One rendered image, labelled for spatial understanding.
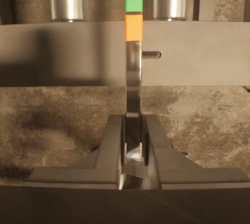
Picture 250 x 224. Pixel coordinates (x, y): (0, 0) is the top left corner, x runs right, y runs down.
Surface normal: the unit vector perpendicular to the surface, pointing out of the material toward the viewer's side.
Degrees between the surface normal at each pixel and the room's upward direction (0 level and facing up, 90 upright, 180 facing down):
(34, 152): 0
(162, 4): 25
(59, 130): 0
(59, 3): 9
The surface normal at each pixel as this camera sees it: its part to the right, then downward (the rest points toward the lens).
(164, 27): -0.02, 0.25
